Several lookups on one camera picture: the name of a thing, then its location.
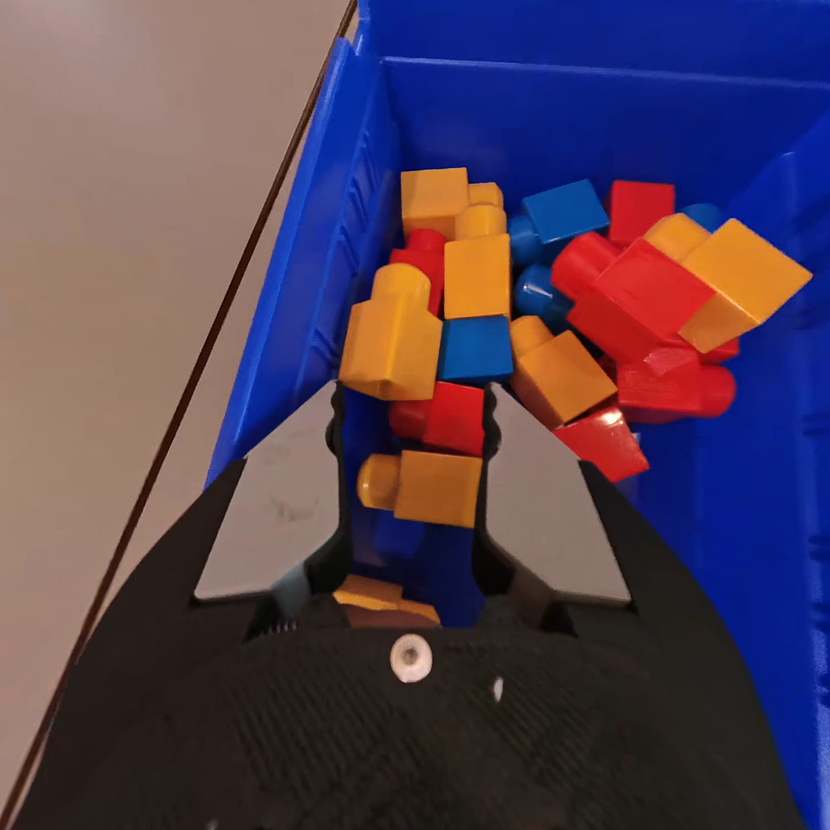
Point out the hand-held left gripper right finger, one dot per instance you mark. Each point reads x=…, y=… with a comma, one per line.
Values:
x=551, y=525

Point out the pile of mega blocks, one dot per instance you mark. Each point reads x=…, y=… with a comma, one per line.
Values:
x=648, y=298

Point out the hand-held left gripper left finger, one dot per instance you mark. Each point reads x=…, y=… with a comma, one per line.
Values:
x=272, y=519

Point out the blue plastic bin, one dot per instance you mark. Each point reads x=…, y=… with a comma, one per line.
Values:
x=746, y=583

